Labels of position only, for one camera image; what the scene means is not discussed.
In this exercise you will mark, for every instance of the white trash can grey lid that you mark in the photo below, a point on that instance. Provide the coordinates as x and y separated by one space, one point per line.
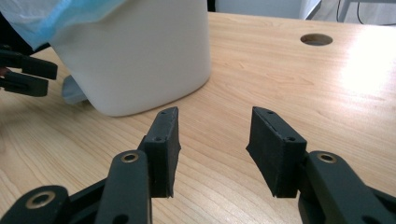
140 62

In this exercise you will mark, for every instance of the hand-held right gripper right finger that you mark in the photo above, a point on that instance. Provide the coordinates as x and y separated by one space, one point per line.
277 155

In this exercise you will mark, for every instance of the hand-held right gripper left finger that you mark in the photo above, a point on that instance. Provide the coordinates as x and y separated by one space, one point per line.
163 149

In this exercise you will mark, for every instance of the translucent blue trash bag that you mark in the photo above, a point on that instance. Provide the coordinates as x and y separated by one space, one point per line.
46 15

